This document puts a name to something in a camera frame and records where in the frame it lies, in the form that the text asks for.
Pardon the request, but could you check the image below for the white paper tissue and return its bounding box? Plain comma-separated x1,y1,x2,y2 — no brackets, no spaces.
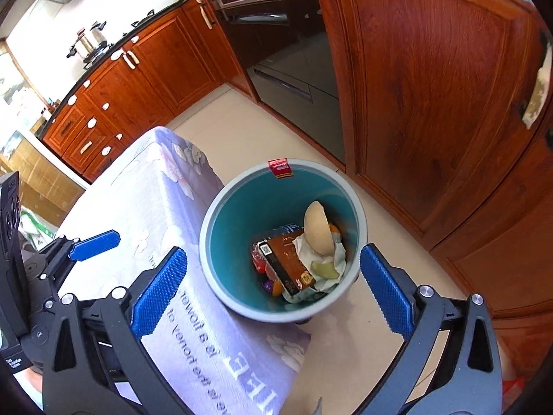
283,225,346,303

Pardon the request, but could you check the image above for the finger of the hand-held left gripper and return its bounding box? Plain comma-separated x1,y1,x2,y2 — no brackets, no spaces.
32,230,122,278

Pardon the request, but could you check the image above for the black gas stove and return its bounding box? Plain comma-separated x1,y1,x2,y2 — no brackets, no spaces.
82,9,158,70

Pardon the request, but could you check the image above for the red tag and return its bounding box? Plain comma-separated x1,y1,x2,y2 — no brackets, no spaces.
268,158,294,180

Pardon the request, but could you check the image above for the beige fruit shell half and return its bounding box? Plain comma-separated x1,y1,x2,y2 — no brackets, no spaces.
303,201,337,257

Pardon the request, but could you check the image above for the purple floral tablecloth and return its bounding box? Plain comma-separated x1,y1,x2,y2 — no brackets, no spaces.
54,126,312,415

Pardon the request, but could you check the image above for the brown cardboard box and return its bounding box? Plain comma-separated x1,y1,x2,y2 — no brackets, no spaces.
253,230,318,299

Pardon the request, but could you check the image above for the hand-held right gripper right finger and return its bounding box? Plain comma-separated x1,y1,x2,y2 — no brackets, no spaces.
359,244,504,415

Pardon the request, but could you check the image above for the green and white bag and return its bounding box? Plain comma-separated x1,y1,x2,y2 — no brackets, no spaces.
17,207,59,247

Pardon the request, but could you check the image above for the grey trash can teal inside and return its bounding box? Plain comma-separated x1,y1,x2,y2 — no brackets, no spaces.
199,159,370,324

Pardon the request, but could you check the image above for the green peel piece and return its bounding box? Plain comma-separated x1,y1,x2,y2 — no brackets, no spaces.
310,260,338,282

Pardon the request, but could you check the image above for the steel cooking pot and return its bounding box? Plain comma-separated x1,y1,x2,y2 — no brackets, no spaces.
66,19,109,59

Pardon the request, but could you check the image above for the wooden kitchen cabinet with drawers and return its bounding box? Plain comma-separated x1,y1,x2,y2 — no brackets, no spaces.
41,0,229,182

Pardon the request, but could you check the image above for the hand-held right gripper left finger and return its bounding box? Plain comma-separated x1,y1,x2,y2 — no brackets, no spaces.
41,246,191,415

